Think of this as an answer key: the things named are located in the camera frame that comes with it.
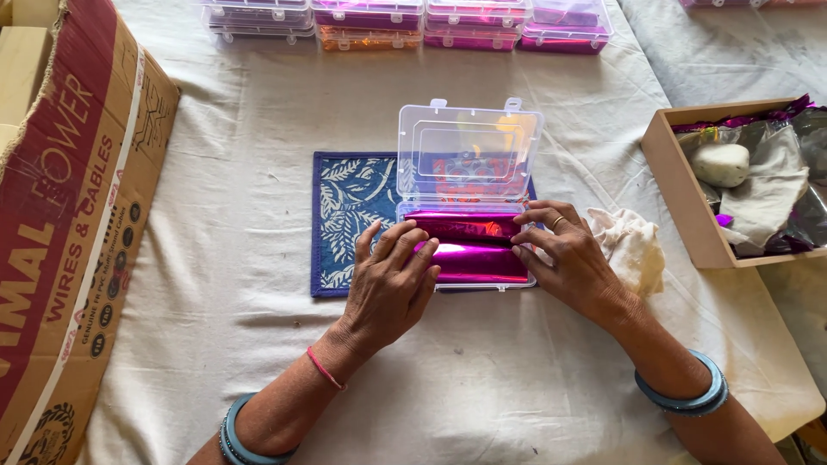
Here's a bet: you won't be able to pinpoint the person's right hand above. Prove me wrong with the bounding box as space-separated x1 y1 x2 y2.
510 199 642 328

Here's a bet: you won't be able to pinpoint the person's left hand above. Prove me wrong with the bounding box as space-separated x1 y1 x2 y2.
336 218 443 363

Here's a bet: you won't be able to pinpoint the magenta foil packet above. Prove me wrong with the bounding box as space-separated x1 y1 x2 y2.
405 209 531 285

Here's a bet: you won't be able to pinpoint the crumpled cream cloth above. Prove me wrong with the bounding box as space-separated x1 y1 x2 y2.
584 207 667 300

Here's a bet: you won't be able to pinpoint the red wrist thread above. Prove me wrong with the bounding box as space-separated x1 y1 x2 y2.
305 345 348 393

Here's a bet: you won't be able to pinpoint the blue leaf print mat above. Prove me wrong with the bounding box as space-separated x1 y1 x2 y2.
311 151 539 299

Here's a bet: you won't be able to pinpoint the open wooden tray box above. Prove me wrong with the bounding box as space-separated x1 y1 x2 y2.
641 97 827 270

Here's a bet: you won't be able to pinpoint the orange patterned cloth piece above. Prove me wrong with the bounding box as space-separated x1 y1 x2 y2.
432 154 528 202

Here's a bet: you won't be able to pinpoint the clear hinged plastic box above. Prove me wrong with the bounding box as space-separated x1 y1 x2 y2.
395 97 545 292

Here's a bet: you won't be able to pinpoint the white round lump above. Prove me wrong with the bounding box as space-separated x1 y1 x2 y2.
689 143 751 189

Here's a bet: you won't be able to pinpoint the grey white rag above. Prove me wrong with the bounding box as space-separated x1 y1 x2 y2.
716 124 812 257

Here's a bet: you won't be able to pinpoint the white table cloth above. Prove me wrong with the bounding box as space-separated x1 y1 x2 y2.
76 0 827 465

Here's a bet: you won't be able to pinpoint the heap of foil sheets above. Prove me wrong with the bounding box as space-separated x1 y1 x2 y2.
672 94 827 256

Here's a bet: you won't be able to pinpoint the pale grey spread cloth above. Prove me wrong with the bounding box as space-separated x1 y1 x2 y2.
616 0 827 396

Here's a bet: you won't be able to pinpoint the stacks of filled plastic boxes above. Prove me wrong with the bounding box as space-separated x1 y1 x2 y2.
197 0 615 56

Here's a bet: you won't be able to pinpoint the purple filled clear case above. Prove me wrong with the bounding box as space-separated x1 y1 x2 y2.
678 0 771 9

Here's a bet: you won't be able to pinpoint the large printed cardboard carton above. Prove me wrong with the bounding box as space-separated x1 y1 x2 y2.
0 0 182 465

